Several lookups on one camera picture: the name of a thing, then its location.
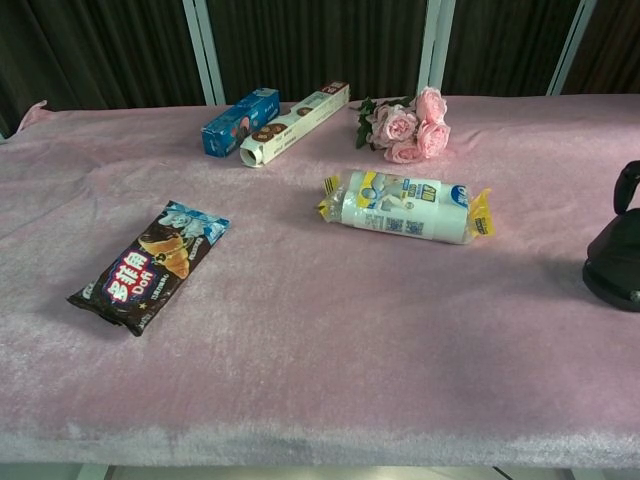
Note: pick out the blue cardboard box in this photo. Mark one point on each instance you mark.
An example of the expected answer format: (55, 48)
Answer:
(235, 127)

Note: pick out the dark pleated curtain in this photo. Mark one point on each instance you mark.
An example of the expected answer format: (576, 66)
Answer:
(320, 45)

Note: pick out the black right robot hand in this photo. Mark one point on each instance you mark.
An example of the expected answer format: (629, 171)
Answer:
(627, 185)

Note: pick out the white metal frame post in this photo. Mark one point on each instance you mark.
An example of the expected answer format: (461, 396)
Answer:
(570, 47)
(202, 50)
(435, 45)

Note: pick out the pink velvet tablecloth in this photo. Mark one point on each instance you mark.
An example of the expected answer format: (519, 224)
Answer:
(310, 325)

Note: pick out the dark brown snack bag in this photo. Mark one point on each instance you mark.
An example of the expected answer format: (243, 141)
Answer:
(150, 267)

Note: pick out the white bag rolls pack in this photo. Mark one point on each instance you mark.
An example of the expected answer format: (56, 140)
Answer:
(405, 207)

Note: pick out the pink rose bouquet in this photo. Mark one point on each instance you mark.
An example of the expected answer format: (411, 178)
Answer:
(405, 127)

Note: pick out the white baking paper box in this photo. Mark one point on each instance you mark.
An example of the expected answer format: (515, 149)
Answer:
(295, 127)

